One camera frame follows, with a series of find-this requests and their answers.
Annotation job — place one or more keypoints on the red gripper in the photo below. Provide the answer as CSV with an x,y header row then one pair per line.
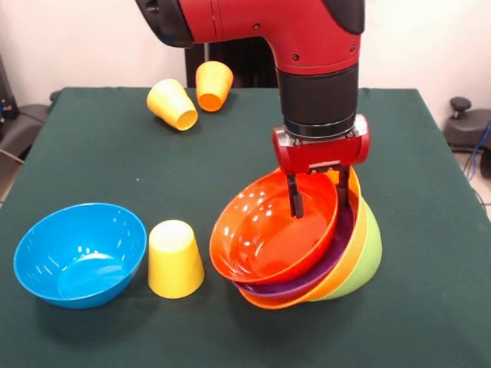
x,y
322,153

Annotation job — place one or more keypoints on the purple bowl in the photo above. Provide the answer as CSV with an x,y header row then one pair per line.
x,y
337,245

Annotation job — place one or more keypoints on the large orange bowl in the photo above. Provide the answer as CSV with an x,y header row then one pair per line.
x,y
356,237

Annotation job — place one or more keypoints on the red bowl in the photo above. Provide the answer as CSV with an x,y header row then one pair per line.
x,y
268,245

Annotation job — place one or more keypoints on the yellow cup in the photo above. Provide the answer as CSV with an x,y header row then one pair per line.
x,y
163,94
174,260

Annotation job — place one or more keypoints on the blue bowl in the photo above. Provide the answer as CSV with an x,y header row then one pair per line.
x,y
69,268

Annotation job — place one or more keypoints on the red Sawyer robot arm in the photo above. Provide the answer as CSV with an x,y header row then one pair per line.
x,y
307,38

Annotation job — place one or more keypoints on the green bowl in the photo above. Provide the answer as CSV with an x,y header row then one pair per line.
x,y
368,260

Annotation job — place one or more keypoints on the orange cup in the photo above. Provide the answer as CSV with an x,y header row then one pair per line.
x,y
213,84

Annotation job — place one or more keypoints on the yellow-orange cup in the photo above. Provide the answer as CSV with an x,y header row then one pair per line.
x,y
186,119

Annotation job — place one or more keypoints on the dark green tablecloth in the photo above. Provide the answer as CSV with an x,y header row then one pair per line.
x,y
115,161

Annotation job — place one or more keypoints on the black equipment box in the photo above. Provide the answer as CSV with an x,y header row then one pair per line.
x,y
5,99

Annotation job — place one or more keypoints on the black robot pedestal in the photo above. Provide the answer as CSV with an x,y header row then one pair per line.
x,y
249,65

